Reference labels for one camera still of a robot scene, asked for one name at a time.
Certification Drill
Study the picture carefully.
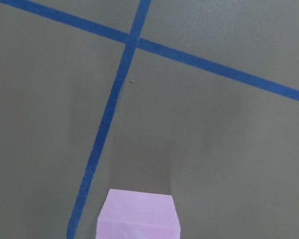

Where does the pink foam block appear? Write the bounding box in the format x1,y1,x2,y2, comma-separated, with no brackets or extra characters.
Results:
96,189,181,239

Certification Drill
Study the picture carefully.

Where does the brown paper table cover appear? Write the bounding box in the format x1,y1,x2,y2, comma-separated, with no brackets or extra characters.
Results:
0,0,299,239

